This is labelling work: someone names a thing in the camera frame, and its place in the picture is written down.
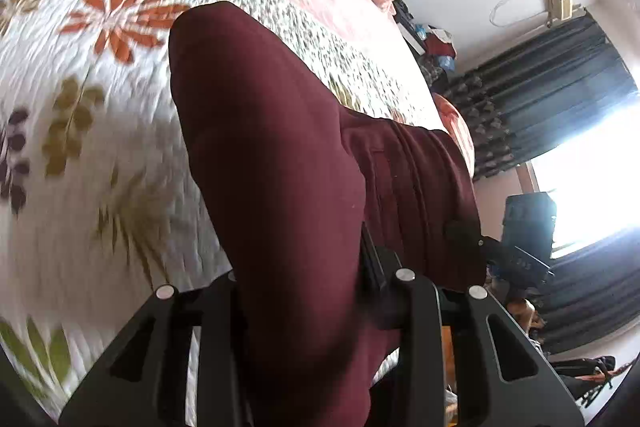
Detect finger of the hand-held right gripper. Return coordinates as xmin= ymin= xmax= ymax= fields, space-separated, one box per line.
xmin=445 ymin=219 xmax=501 ymax=258

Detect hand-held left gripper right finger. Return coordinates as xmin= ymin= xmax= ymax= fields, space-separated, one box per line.
xmin=360 ymin=226 xmax=585 ymax=427

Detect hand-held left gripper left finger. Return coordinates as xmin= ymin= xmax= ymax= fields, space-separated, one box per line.
xmin=59 ymin=269 xmax=247 ymax=427

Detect maroon pants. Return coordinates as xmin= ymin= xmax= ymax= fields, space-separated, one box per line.
xmin=167 ymin=1 xmax=488 ymax=427

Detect person's right hand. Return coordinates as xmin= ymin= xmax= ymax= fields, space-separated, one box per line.
xmin=506 ymin=298 xmax=547 ymax=343

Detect bright window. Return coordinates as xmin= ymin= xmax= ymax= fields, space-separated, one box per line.
xmin=530 ymin=102 xmax=640 ymax=258

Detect dark patterned curtain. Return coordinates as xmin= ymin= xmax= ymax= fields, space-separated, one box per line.
xmin=530 ymin=227 xmax=640 ymax=355
xmin=445 ymin=11 xmax=640 ymax=182

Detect orange pillow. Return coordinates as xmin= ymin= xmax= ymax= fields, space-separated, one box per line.
xmin=431 ymin=93 xmax=476 ymax=180

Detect dark red cloth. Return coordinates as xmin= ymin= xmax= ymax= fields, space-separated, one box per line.
xmin=427 ymin=29 xmax=458 ymax=58

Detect dark nightstand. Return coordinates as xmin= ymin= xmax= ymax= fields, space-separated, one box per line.
xmin=392 ymin=0 xmax=431 ymax=58

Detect floral quilted bedspread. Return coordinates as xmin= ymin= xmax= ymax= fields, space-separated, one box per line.
xmin=0 ymin=0 xmax=451 ymax=423

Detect dark object with orange strap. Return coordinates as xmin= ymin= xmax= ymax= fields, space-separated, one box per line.
xmin=550 ymin=353 xmax=632 ymax=403

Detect white wall cable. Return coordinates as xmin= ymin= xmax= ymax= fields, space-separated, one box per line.
xmin=489 ymin=0 xmax=551 ymax=28

